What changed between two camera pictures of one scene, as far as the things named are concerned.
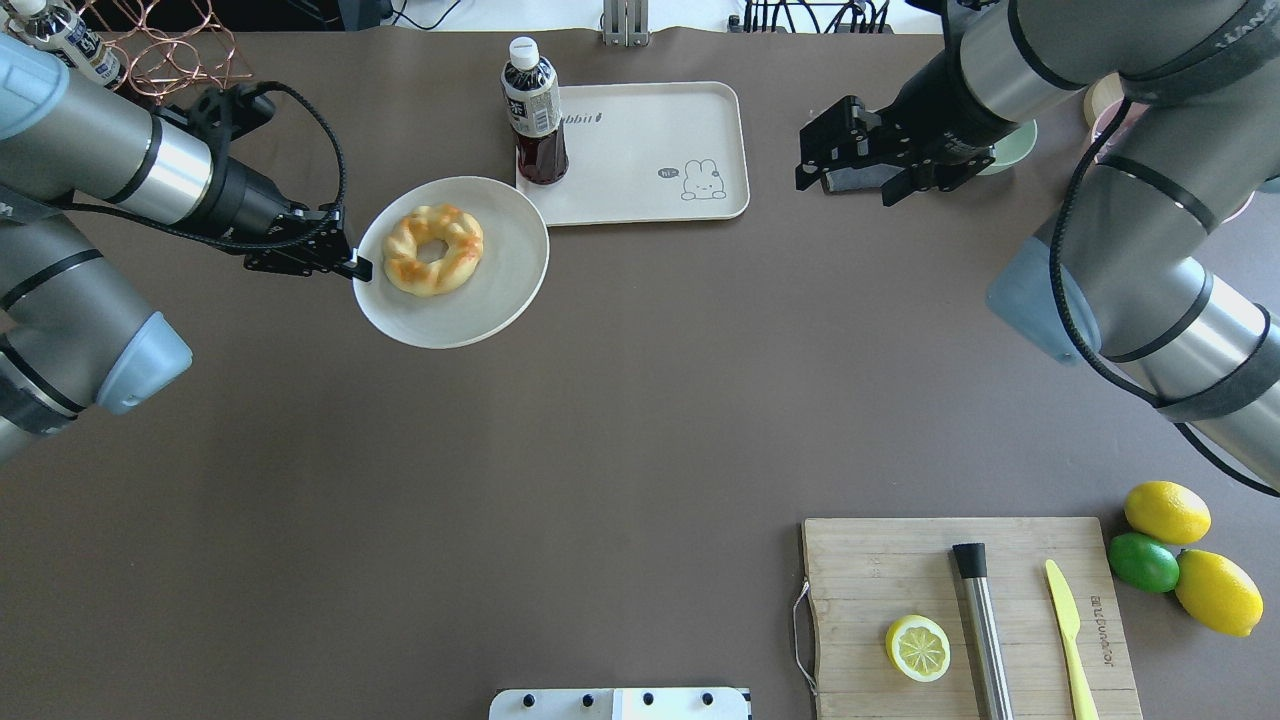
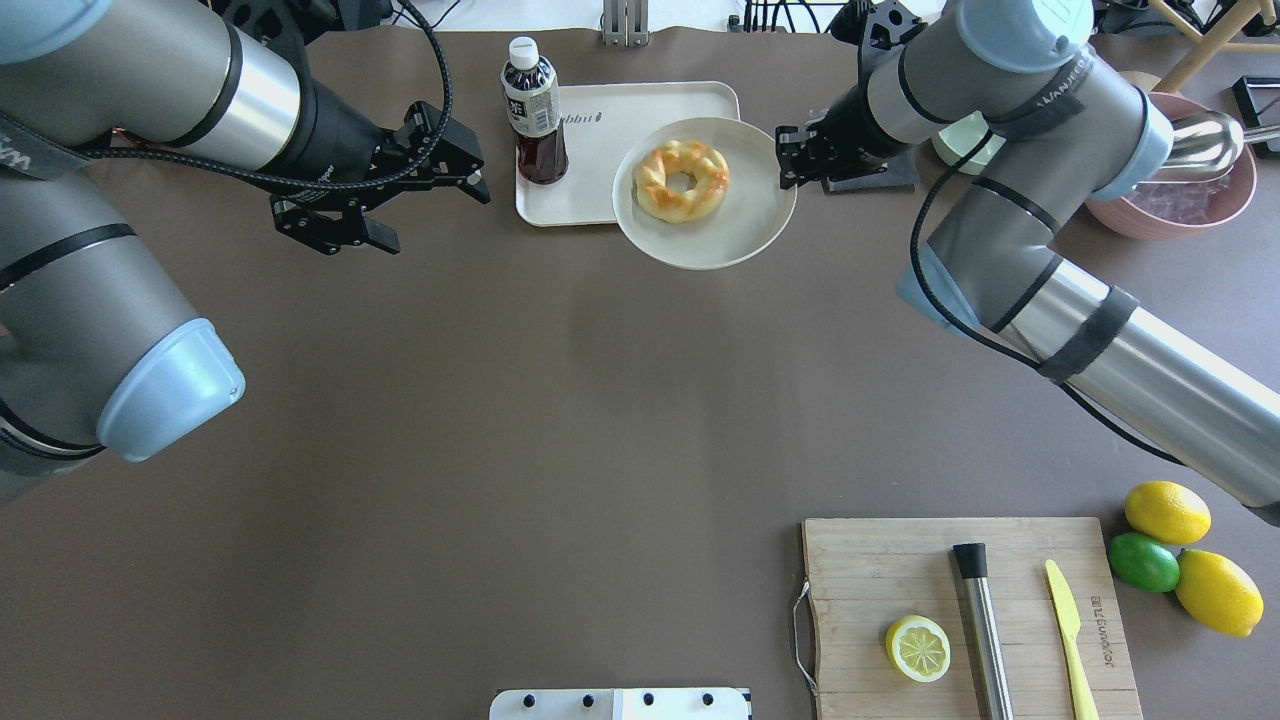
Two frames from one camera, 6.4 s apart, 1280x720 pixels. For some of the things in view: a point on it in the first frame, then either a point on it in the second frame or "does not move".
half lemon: x=918 y=648 does not move
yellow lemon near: x=1217 y=593 does not move
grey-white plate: x=500 y=289 -> x=751 y=217
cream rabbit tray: x=650 y=153 does not move
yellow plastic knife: x=1068 y=619 does not move
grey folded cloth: x=871 y=176 does not move
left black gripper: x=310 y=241 -> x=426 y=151
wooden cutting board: x=868 y=574 does not move
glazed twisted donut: x=402 y=266 -> x=711 y=171
